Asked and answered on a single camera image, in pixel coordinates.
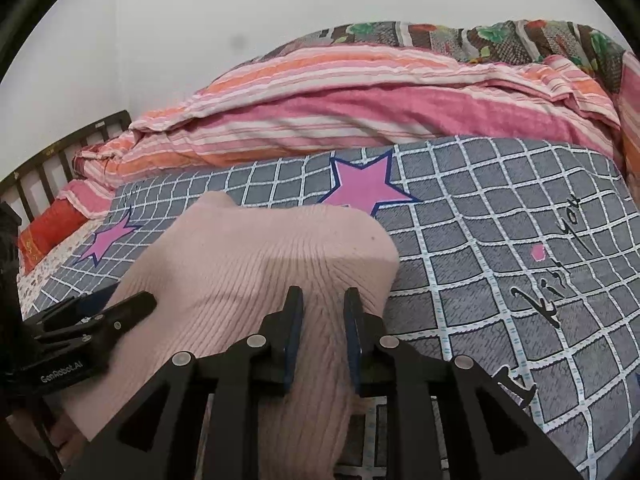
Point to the pink knitted sweater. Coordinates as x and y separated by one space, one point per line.
240 270

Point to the white floral sheet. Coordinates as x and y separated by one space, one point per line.
55 265

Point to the grey checked bedsheet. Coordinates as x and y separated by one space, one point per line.
475 240

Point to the floral patterned blanket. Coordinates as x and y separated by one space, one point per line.
500 40

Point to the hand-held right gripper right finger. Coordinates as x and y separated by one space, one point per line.
351 340

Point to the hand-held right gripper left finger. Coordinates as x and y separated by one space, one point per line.
295 332

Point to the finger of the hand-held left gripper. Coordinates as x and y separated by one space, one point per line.
125 312
65 310

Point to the red pillow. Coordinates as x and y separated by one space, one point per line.
47 232

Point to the dark wooden headboard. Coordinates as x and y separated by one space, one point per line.
107 122

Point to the pink striped quilt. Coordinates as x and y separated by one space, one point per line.
350 110

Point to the pink striped pillow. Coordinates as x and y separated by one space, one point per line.
85 197

